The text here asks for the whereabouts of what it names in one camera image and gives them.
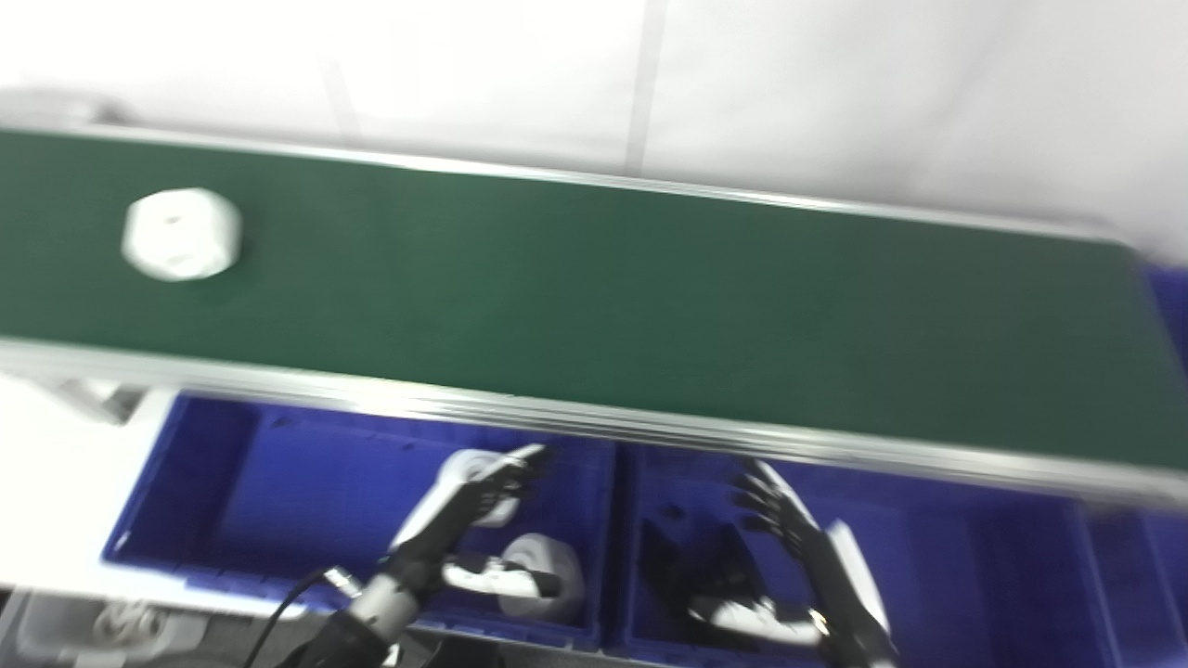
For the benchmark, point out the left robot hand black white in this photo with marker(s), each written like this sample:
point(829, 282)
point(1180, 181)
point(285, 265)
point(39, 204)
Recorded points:
point(445, 529)

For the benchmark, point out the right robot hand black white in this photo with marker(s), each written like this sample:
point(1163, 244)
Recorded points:
point(826, 575)

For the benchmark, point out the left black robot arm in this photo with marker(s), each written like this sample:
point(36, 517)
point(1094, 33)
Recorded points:
point(357, 631)

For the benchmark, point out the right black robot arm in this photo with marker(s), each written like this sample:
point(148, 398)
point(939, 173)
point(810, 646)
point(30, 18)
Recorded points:
point(863, 654)

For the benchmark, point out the white roll in bin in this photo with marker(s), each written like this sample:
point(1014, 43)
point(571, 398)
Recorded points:
point(548, 561)

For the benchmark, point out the blue plastic bin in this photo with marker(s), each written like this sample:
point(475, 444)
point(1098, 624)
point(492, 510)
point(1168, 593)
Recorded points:
point(278, 501)
point(1137, 594)
point(947, 575)

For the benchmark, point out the black part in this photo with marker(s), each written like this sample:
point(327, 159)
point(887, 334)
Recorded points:
point(682, 561)

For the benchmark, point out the green conveyor belt aluminium frame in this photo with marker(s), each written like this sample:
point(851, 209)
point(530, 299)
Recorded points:
point(594, 306)

